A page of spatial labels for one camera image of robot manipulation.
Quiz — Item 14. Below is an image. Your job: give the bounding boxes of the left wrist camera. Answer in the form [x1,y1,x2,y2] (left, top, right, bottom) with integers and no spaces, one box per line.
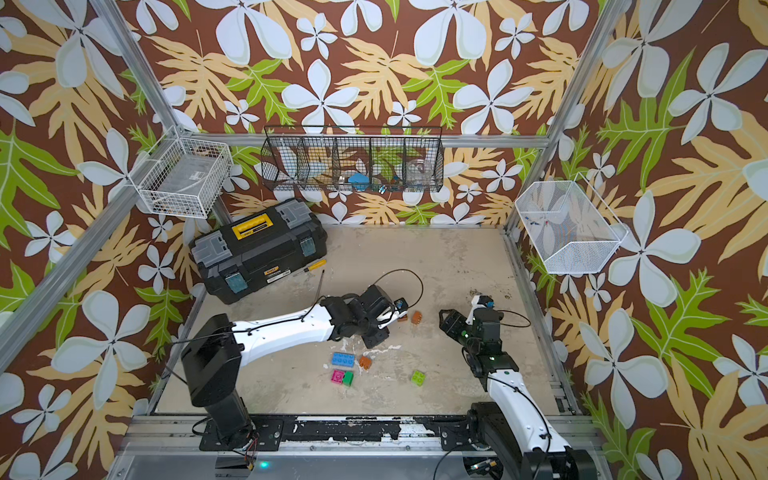
[391,298,409,321]

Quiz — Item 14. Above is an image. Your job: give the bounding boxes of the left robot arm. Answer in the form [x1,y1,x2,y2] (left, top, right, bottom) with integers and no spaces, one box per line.
[180,285,409,453]

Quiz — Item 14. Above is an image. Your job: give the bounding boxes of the white wire basket left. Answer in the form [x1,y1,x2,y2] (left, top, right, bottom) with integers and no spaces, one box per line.
[130,127,233,219]

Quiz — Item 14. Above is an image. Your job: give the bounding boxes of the white wire basket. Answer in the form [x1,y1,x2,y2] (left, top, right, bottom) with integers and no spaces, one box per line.
[130,127,233,219]
[515,174,629,276]

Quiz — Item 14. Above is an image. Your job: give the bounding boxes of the light blue long lego brick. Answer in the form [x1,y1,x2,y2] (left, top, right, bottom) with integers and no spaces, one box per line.
[331,352,355,368]

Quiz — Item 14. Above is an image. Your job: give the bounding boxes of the lime green lego brick front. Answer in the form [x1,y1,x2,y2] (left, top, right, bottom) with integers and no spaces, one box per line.
[411,370,426,386]

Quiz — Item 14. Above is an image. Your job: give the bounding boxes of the black deli toolbox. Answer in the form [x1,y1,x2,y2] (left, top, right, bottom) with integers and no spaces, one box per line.
[190,199,328,305]

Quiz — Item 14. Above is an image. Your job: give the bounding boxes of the small yellow handled screwdriver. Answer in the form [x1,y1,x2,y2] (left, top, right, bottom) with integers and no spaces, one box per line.
[303,259,327,272]

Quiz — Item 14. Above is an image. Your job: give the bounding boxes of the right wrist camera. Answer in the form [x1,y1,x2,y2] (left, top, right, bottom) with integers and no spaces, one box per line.
[468,294,494,323]

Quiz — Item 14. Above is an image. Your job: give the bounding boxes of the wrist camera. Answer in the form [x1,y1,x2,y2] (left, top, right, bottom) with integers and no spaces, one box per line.
[468,294,494,323]
[391,298,409,321]

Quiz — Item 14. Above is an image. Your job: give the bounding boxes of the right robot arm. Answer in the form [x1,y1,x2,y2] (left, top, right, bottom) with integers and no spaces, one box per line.
[439,306,599,479]

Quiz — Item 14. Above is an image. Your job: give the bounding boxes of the magenta lego brick front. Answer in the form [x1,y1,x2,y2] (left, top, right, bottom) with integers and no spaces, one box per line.
[331,369,347,384]

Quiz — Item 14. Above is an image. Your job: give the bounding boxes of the white wire basket right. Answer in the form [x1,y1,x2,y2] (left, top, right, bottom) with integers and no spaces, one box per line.
[515,174,629,276]

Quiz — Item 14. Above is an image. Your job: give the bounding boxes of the black wire basket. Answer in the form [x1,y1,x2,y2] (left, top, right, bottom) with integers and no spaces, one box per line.
[258,126,445,193]

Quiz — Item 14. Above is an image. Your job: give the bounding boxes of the orange black handled screwdriver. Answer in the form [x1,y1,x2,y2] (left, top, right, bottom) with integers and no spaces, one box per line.
[316,269,325,299]

